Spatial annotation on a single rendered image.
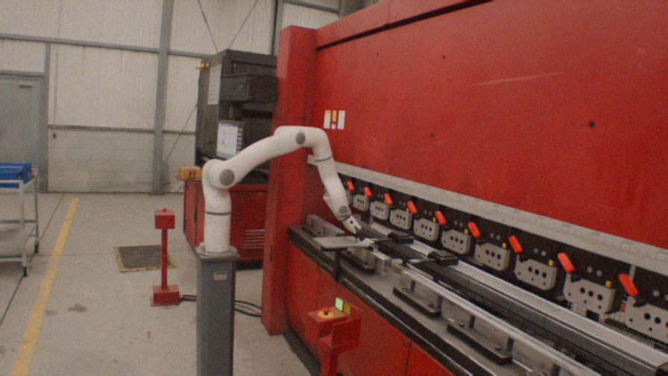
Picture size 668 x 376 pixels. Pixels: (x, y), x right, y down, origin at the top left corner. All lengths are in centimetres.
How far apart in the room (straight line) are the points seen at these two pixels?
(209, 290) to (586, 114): 164
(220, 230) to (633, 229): 157
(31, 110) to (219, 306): 748
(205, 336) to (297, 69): 188
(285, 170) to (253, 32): 680
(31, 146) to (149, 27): 317
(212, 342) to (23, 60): 773
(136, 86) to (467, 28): 784
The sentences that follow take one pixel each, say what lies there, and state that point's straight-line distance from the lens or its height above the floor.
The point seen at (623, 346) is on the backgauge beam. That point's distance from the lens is 173.
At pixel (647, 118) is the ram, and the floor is 172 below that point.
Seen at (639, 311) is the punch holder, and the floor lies 123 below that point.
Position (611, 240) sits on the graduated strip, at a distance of 134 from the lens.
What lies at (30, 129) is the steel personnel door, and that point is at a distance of 916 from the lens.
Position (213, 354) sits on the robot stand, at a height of 51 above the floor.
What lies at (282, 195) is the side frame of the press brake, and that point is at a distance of 311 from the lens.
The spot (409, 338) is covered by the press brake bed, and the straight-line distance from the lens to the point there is 191.
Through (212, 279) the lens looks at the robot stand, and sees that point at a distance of 203.
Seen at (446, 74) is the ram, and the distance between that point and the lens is 187.
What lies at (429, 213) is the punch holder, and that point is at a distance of 189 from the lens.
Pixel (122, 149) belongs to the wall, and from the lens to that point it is 911.
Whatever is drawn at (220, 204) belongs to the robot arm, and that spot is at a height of 123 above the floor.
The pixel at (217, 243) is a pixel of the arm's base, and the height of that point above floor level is 106.
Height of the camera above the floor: 162
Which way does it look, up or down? 8 degrees down
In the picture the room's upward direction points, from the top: 5 degrees clockwise
